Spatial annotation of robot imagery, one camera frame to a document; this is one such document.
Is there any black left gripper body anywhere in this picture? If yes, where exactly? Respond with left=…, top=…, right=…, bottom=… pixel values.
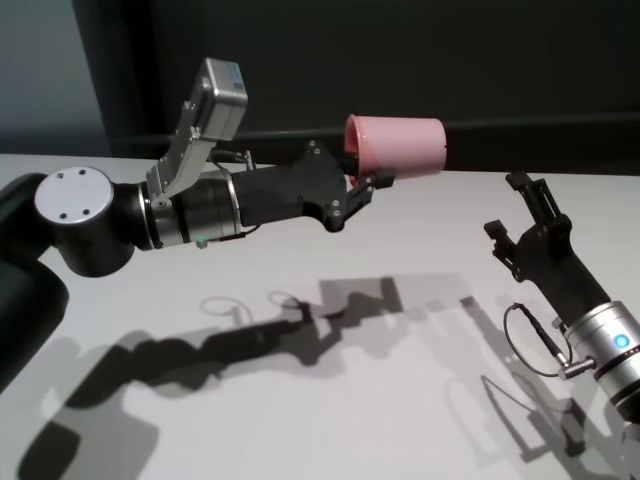
left=232, top=139, right=354, bottom=235

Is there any pink plastic cup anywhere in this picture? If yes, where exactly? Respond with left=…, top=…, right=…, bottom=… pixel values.
left=343, top=113, right=448, bottom=181

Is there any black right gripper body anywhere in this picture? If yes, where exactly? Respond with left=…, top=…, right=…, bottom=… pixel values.
left=513, top=214, right=610, bottom=325

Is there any dark partition post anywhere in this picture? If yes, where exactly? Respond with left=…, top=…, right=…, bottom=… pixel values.
left=72, top=0, right=171, bottom=156

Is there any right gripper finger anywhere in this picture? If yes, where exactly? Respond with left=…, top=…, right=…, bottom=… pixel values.
left=482, top=217, right=525, bottom=282
left=504, top=169, right=572, bottom=230

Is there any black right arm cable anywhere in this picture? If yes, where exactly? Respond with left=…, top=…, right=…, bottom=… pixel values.
left=502, top=301, right=597, bottom=380

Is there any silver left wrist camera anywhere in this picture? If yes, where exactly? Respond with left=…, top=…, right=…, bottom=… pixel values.
left=144, top=56, right=250, bottom=207

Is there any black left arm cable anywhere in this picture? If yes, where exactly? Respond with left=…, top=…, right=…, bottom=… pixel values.
left=197, top=148, right=262, bottom=250

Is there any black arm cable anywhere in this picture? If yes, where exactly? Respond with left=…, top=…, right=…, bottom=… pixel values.
left=502, top=301, right=597, bottom=380
left=197, top=148, right=262, bottom=250

